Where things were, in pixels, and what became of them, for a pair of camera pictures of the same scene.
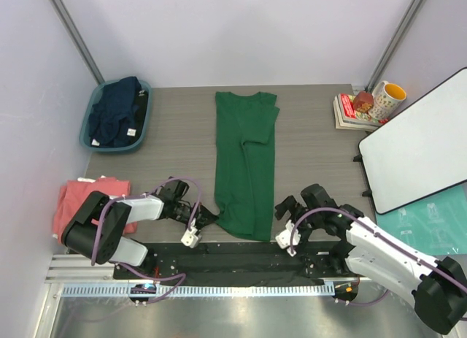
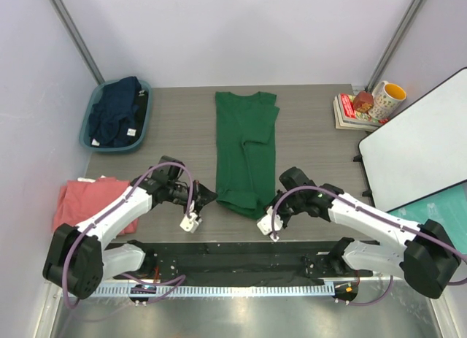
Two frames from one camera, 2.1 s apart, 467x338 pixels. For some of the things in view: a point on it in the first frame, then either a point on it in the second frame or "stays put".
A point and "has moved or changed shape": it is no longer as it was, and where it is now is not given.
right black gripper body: (308, 222) → (289, 205)
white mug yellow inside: (387, 98) stays put
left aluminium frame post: (74, 33) stays put
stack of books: (347, 117) stays put
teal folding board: (435, 225) stays put
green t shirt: (244, 180) has moved or changed shape
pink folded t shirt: (74, 192) stays put
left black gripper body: (182, 212) → (177, 193)
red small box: (363, 101) stays put
